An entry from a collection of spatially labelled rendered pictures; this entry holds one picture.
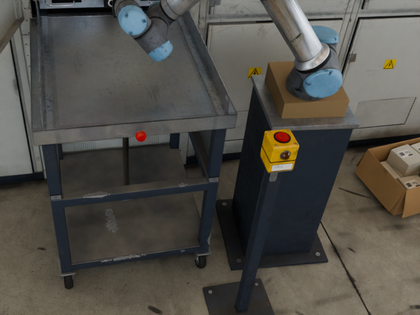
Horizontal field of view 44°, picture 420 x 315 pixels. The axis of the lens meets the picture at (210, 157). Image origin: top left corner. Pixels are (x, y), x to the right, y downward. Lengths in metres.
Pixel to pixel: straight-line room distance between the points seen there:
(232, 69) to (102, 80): 0.79
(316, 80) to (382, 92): 1.25
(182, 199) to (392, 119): 1.30
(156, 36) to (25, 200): 1.25
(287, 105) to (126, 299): 1.00
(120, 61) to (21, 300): 1.01
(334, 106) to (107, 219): 1.01
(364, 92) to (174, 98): 1.32
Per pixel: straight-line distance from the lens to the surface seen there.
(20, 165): 2.57
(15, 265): 2.34
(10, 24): 2.12
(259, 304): 2.21
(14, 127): 2.43
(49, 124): 1.60
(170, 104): 1.67
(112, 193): 1.82
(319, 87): 1.64
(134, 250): 2.11
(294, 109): 1.83
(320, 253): 2.42
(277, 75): 1.92
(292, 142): 1.51
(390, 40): 2.67
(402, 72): 2.83
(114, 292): 2.21
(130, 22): 1.54
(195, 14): 2.23
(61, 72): 1.82
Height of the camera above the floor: 1.84
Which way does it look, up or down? 42 degrees down
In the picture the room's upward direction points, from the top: 7 degrees clockwise
